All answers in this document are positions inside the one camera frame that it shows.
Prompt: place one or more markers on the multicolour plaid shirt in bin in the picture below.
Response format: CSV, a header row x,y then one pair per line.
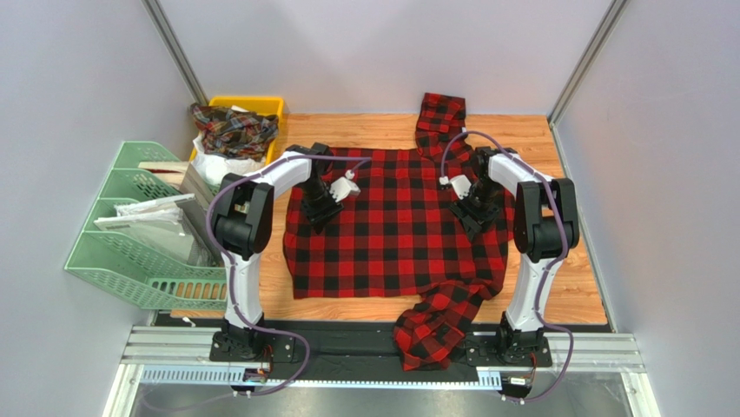
x,y
232,133

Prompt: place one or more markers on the red black plaid shirt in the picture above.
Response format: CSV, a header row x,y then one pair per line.
x,y
399,237

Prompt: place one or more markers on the aluminium rail frame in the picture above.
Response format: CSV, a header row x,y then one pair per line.
x,y
177,355

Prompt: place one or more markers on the papers in file rack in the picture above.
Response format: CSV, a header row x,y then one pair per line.
x,y
173,225

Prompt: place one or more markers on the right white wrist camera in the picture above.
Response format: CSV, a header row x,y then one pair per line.
x,y
459,184

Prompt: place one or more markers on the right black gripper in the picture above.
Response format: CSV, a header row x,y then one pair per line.
x,y
475,214

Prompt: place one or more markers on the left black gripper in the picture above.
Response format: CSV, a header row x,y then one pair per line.
x,y
318,216

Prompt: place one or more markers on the white cloth in bin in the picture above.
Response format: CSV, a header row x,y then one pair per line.
x,y
212,168

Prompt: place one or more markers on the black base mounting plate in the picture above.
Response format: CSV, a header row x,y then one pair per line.
x,y
356,351

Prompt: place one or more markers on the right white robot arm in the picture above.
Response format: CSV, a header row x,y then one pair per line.
x,y
545,228

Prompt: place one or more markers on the brown book in rack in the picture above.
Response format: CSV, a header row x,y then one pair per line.
x,y
172,173

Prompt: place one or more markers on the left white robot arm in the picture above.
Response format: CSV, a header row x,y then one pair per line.
x,y
241,225

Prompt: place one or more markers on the yellow plastic bin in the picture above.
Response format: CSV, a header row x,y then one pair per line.
x,y
261,105

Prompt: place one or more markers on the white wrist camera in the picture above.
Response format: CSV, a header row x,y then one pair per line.
x,y
459,184
344,187

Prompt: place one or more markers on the green plastic file rack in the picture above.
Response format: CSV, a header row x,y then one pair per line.
x,y
130,270

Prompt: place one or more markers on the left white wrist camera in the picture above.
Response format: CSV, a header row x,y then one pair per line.
x,y
344,187

